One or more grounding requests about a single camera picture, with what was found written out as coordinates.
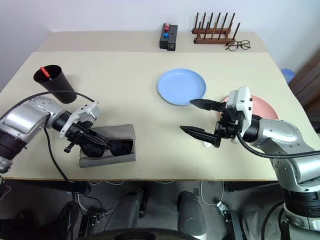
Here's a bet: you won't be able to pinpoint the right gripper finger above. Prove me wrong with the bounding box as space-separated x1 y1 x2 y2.
179 125 216 148
189 98 227 113

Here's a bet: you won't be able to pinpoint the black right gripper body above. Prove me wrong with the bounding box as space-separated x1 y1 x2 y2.
213 107 245 149

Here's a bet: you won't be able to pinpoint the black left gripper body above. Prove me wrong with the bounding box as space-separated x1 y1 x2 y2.
63 119 98 154

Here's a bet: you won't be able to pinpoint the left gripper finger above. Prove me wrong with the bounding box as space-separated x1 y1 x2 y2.
81 136 111 151
90 128 113 148

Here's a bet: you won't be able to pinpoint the grey glasses pouch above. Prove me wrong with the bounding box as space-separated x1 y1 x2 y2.
78 123 137 169

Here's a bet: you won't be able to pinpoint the black sunglasses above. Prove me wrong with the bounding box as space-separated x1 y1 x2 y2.
80 139 134 158

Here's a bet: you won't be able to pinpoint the red pen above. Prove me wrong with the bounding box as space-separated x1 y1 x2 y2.
39 66 53 81

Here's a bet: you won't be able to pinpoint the crumpled white paper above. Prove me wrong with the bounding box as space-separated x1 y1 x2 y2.
199 138 239 149

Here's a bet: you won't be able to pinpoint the blue plate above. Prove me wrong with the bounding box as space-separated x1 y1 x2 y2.
157 68 208 107

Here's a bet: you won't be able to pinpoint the pink plate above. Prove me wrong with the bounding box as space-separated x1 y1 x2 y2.
222 94 279 121

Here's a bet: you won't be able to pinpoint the black cup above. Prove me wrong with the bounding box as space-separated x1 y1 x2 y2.
33 64 78 104

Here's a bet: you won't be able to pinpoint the brown wooden peg rack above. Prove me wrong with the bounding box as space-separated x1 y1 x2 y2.
191 11 242 46

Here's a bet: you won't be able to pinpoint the thin-framed clear eyeglasses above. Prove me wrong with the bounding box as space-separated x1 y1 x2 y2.
224 39 252 52

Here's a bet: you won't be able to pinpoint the black box with round socket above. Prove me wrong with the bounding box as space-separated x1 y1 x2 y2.
167 24 179 52

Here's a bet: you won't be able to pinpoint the dark rounded shape under table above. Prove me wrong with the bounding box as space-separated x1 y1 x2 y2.
113 188 149 240
176 190 208 240

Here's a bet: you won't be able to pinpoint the black box with coloured buttons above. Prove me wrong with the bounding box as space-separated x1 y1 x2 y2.
159 23 172 50

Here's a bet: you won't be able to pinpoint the blue round container lid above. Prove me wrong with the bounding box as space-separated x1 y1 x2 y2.
280 68 296 82

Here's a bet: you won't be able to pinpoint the dark furniture beside table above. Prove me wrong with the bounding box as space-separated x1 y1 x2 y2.
287 53 320 109

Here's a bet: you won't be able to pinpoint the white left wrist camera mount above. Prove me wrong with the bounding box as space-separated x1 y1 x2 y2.
59 100 101 139

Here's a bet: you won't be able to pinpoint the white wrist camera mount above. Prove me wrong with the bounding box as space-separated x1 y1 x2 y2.
225 86 254 119
59 100 101 139

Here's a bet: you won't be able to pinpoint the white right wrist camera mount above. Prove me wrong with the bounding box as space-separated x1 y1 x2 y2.
225 86 254 119

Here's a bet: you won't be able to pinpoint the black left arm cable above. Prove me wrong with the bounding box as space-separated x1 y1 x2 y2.
0 90 99 192

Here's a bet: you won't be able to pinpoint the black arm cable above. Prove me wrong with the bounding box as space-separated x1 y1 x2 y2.
0 90 99 192
235 131 320 159

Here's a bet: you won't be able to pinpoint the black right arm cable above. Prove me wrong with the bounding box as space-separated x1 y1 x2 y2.
235 131 320 159

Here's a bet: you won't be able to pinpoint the white cable under table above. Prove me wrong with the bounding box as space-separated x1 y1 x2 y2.
199 180 225 206

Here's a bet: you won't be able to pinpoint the black table frame bar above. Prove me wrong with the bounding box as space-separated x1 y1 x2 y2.
223 181 280 194

